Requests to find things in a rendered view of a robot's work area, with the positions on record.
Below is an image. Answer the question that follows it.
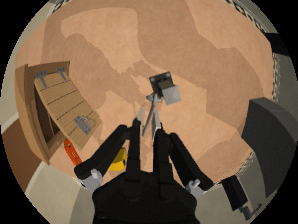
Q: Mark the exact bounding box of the yellow tape measure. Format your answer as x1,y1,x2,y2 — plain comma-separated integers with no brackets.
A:
108,148,127,171

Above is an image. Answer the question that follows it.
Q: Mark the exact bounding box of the orange spirit level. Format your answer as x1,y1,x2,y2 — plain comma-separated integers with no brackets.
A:
64,138,82,166

